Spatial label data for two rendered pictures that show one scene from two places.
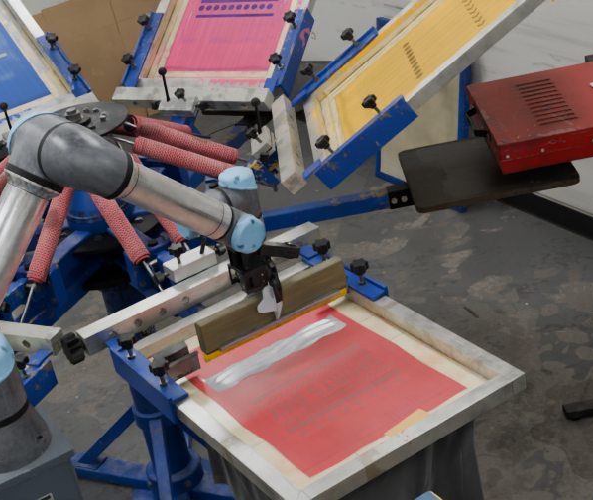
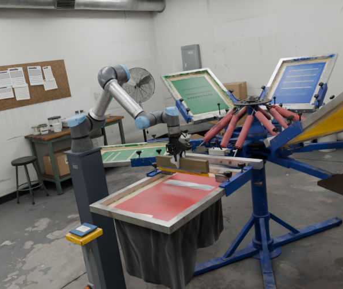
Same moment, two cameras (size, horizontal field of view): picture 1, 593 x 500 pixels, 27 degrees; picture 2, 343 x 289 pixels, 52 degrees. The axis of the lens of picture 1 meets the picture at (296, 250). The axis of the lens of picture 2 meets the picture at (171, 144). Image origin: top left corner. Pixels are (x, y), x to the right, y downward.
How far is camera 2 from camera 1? 257 cm
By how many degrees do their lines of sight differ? 66
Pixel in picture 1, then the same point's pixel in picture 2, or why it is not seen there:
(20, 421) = (75, 140)
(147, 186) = (111, 90)
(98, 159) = (100, 76)
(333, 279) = (201, 167)
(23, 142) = not seen: hidden behind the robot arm
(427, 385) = (169, 213)
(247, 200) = (167, 118)
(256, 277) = (170, 148)
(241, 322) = (167, 162)
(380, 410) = (152, 209)
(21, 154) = not seen: hidden behind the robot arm
